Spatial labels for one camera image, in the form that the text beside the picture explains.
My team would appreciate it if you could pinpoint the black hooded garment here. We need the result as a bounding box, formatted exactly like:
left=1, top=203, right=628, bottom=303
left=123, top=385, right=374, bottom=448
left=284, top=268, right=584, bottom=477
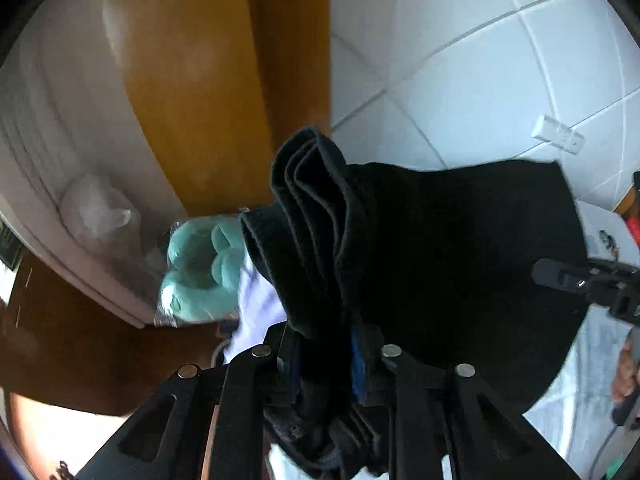
left=241, top=128, right=588, bottom=479

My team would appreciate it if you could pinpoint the teal plush toy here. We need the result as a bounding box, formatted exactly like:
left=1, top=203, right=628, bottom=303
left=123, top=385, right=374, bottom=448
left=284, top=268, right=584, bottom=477
left=156, top=216, right=245, bottom=326

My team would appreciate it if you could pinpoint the clear plastic bag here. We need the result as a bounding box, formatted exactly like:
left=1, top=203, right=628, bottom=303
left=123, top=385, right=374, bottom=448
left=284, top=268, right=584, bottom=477
left=58, top=174, right=163, bottom=283

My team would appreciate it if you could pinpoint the black key bunch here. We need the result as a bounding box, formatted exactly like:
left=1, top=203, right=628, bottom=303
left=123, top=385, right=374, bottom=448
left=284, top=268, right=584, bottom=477
left=599, top=230, right=620, bottom=261

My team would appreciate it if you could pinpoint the white wall socket panel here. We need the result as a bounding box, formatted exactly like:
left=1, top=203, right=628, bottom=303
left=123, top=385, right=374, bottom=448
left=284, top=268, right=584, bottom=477
left=532, top=115, right=585, bottom=155

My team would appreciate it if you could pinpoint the person's hand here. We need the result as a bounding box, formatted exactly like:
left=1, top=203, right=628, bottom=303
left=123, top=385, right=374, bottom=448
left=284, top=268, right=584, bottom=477
left=611, top=337, right=639, bottom=405

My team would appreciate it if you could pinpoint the red plastic basket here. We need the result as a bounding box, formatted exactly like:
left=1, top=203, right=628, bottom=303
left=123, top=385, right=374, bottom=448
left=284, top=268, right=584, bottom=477
left=626, top=216, right=640, bottom=246

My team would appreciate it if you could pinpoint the wooden headboard frame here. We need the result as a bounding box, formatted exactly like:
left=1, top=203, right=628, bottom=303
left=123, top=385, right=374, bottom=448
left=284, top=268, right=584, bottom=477
left=103, top=0, right=331, bottom=216

